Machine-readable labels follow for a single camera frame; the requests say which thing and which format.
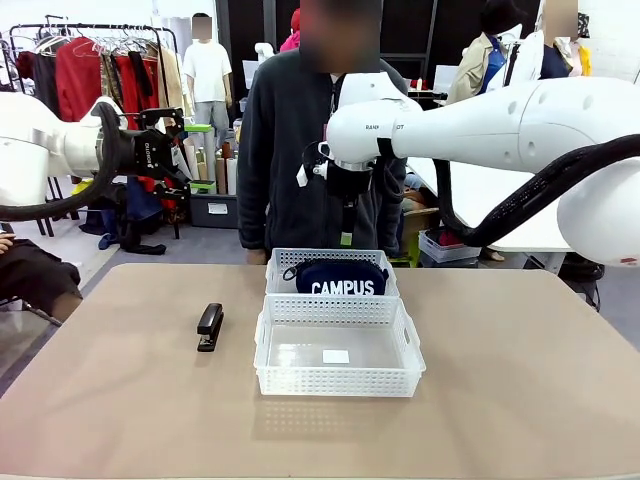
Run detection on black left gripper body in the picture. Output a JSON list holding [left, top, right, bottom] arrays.
[[102, 128, 177, 178]]

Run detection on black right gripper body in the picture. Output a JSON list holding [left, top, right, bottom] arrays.
[[326, 161, 376, 200]]

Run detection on navy CAMPUS pencil case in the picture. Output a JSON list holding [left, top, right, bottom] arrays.
[[282, 259, 391, 298]]

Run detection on black stapler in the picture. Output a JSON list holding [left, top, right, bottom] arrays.
[[196, 302, 225, 353]]

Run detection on grey storage bin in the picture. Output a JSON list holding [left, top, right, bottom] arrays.
[[188, 192, 241, 230]]

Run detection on beige hanging garment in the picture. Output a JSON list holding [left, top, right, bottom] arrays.
[[158, 46, 187, 120]]

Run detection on person in white t-shirt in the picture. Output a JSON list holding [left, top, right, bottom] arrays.
[[181, 12, 235, 147]]

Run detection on lime green stool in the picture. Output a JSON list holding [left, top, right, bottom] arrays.
[[389, 233, 421, 269]]

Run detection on brown cardboard box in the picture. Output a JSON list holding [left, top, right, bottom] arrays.
[[401, 206, 442, 252]]

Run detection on person in dark fleece jacket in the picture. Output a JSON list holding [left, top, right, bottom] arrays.
[[236, 0, 410, 262]]

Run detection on black cloth pile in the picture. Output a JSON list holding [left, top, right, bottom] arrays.
[[118, 219, 168, 257]]

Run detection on small white perforated plastic basket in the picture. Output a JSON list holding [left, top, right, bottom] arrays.
[[264, 247, 400, 300]]

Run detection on red hanging garment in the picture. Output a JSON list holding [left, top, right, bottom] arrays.
[[54, 36, 105, 124]]

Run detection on clear storage box red contents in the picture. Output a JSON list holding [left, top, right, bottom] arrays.
[[418, 228, 482, 266]]

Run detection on white background table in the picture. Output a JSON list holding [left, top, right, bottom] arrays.
[[407, 157, 574, 254]]

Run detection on black clothes rack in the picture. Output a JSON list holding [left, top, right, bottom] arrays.
[[0, 14, 182, 241]]

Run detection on person in pink hoodie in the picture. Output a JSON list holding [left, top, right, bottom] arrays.
[[278, 7, 304, 54]]

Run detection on large white perforated plastic basket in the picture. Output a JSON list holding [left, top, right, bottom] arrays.
[[253, 293, 427, 399]]

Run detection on mannequin in beige coat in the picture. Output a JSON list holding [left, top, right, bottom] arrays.
[[445, 30, 507, 107]]

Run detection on seated person in dark trousers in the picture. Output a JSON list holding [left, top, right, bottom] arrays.
[[0, 222, 84, 327]]

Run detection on mannequin in white coat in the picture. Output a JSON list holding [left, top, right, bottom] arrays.
[[504, 0, 584, 86]]

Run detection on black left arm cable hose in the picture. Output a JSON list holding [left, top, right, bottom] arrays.
[[0, 101, 124, 222]]

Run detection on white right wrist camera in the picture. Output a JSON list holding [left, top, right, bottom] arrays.
[[295, 141, 333, 190]]

